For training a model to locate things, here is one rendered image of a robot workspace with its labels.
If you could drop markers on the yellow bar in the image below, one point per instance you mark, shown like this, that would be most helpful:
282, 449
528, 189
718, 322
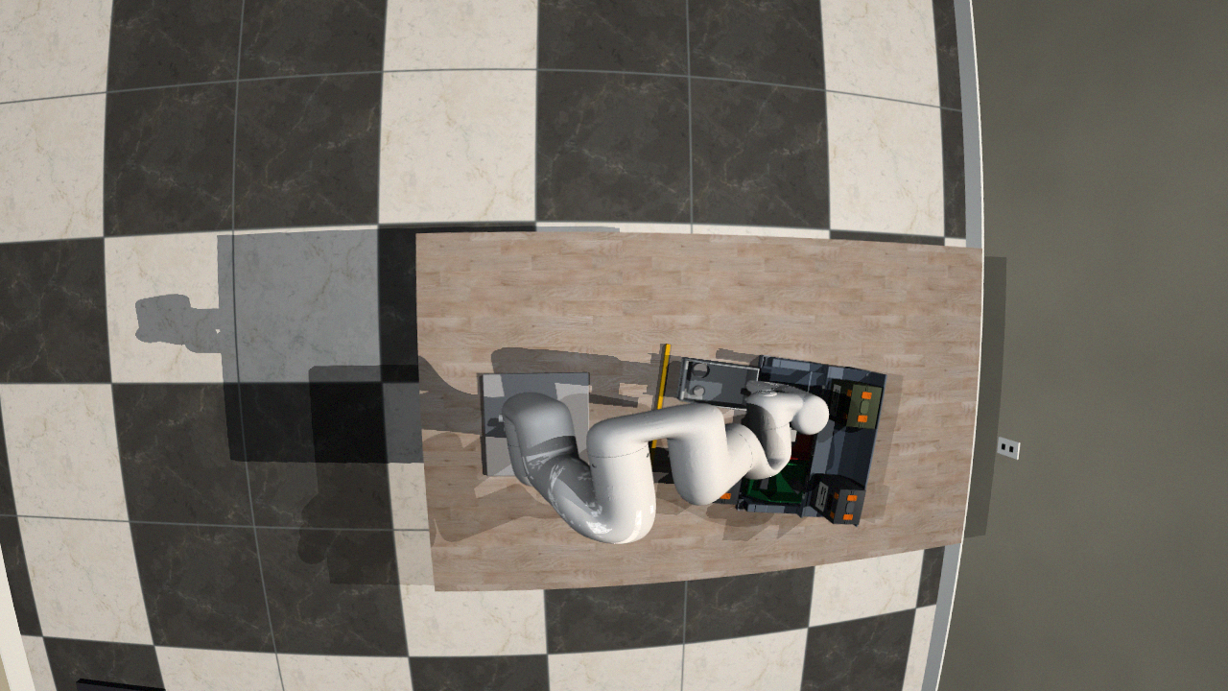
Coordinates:
660, 395

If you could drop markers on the red open bin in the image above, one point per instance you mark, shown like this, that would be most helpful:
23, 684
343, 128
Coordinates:
802, 450

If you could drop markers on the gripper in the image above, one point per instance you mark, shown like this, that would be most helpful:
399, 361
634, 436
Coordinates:
755, 386

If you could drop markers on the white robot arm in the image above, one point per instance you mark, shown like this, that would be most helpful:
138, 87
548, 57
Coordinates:
544, 454

